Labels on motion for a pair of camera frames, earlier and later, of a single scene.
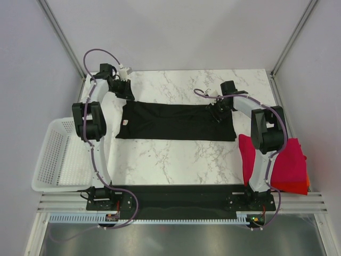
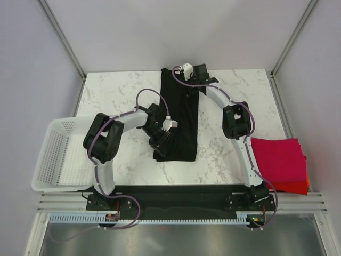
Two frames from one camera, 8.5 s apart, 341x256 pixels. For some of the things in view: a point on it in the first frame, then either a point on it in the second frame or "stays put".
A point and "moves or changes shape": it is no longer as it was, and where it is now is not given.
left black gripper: x=127 y=93 -> x=155 y=144
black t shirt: x=167 y=121 moves or changes shape
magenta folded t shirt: x=289 y=165 stays put
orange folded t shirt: x=308 y=180 stays put
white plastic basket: x=65 y=163 stays put
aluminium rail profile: x=75 y=201 stays put
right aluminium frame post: x=292 y=38 stays put
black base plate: x=177 y=201 stays put
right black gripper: x=212 y=110 -> x=192 y=76
